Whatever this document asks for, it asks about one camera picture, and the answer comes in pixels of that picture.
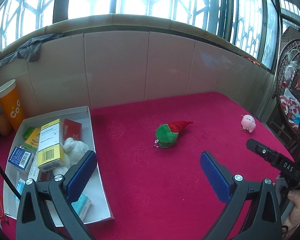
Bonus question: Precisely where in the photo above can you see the white yellow Glucophage box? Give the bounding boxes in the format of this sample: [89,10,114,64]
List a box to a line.
[37,119,65,172]

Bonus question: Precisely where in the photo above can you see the red cigarette box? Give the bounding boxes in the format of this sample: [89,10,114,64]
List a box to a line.
[63,119,82,141]

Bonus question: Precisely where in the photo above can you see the right hand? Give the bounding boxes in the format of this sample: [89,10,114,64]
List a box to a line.
[283,190,300,238]

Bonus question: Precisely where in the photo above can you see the teal small box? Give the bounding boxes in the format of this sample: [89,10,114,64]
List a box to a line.
[71,194,91,221]

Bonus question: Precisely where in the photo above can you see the blue white medicine box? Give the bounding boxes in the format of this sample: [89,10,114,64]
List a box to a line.
[8,146,34,174]

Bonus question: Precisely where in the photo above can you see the red white cushion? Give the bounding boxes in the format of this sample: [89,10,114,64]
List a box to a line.
[279,75,300,132]

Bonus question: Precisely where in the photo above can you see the pink plush pig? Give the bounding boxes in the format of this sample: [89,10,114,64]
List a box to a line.
[241,114,256,133]

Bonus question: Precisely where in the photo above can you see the white cardboard tray box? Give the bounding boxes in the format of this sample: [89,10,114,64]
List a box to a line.
[3,106,113,224]

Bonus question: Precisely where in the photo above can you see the yellow orange packet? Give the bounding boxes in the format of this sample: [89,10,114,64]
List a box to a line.
[24,128,40,152]

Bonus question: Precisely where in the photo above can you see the white plush bear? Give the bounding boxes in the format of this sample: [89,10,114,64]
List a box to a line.
[52,138,89,176]

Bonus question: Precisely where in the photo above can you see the green sachet packet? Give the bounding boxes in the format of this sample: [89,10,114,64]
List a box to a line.
[23,127,35,140]

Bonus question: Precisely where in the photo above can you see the orange fruit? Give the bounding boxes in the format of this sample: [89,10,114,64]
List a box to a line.
[0,113,12,137]

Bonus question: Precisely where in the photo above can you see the wicker hanging chair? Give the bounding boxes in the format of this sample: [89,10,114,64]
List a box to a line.
[275,38,300,139]

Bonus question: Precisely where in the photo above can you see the pink red bed sheet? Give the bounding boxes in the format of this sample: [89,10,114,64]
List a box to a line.
[88,92,287,239]

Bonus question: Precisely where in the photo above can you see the green red plush elf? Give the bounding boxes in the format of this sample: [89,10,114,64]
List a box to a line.
[154,120,193,148]

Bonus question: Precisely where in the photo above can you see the orange paper cup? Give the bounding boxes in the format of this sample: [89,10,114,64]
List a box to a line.
[0,79,26,132]

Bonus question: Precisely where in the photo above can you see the grey cloth on ledge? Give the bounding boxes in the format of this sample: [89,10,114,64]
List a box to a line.
[0,33,63,68]

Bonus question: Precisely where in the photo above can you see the black cable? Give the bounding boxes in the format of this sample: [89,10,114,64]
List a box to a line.
[0,147,22,201]

